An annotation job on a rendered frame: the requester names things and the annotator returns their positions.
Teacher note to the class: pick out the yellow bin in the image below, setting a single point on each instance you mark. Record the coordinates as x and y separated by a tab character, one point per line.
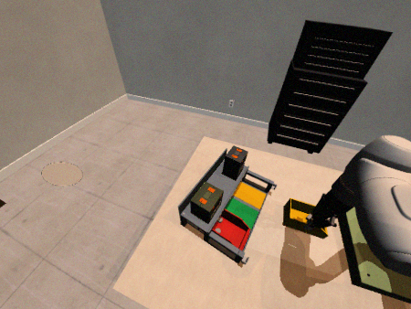
295	214

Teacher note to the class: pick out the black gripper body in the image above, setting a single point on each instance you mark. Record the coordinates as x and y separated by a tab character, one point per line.
336	207

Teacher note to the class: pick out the red bin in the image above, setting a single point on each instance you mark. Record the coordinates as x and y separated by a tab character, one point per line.
233	229

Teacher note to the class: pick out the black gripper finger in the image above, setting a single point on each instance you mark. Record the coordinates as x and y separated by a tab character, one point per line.
321	221
319	207

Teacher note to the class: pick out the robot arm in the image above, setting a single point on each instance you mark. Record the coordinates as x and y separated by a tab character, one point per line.
377	183

